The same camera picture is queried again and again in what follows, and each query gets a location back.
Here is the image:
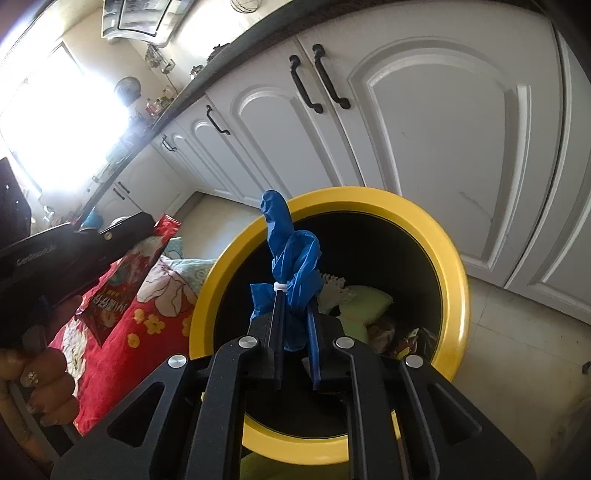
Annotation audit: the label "blue round wall fixture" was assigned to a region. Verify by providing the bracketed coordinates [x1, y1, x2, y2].
[115, 76, 142, 103]

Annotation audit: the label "steel range hood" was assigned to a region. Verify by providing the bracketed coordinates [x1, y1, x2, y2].
[100, 0, 197, 45]

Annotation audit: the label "red floral blanket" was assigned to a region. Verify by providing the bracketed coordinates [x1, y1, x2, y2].
[48, 237, 218, 437]

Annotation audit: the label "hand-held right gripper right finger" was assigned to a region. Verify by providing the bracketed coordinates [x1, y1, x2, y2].
[305, 302, 539, 480]

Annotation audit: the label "white base cabinets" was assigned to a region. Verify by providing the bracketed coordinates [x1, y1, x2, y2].
[95, 0, 591, 324]

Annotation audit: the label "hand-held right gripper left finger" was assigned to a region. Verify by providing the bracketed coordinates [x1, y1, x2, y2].
[51, 295, 284, 480]

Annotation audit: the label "cluster of condiment bottles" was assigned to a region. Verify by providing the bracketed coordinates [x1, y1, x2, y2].
[145, 90, 177, 117]

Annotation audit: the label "small hanging spoon rack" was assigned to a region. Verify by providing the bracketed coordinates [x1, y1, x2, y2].
[145, 44, 177, 75]

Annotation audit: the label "brown snack wrapper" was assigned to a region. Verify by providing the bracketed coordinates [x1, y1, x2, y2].
[368, 318, 399, 357]

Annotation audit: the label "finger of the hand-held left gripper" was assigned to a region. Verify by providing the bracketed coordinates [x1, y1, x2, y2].
[98, 211, 156, 262]

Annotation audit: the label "black countertop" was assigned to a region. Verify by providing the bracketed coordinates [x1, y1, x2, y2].
[74, 0, 324, 224]

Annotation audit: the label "dark foil wrapper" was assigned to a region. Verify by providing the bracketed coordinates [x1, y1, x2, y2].
[392, 327, 435, 361]

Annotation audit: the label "green foam sleeve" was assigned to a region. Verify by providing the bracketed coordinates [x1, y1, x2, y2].
[339, 285, 393, 342]

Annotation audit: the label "red snack packet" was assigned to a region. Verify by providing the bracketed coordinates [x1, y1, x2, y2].
[74, 216, 182, 348]

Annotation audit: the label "person's left hand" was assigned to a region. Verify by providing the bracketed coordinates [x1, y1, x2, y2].
[0, 295, 86, 428]

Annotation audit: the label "white foam net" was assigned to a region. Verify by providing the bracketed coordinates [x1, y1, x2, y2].
[318, 272, 352, 306]

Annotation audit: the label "yellow-rimmed black trash bin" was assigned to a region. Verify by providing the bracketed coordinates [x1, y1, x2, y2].
[188, 186, 471, 467]

